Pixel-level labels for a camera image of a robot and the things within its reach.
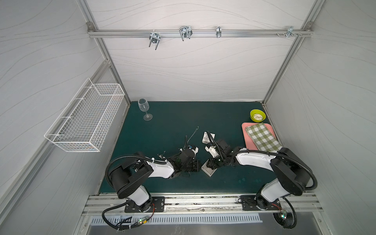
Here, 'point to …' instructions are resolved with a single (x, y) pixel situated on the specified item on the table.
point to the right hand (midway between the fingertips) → (207, 164)
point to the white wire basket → (84, 122)
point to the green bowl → (257, 115)
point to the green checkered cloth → (262, 137)
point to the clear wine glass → (144, 105)
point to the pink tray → (249, 142)
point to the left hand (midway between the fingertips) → (204, 166)
